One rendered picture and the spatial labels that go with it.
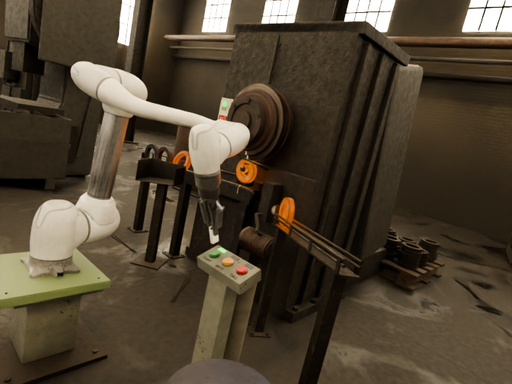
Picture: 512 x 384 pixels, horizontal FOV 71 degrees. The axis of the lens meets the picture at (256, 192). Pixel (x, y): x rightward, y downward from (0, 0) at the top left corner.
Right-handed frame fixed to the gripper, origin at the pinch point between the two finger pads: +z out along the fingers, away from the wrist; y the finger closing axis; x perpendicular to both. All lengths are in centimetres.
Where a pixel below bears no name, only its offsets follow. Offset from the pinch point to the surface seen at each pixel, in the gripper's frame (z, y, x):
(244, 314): 37.6, -8.7, -4.6
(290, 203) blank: 13, 9, -56
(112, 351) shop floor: 60, 36, 36
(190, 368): 14.9, -29.6, 34.7
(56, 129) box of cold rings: 20, 298, -41
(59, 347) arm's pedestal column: 48, 44, 53
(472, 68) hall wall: 27, 109, -718
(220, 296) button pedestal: 18.8, -10.2, 7.5
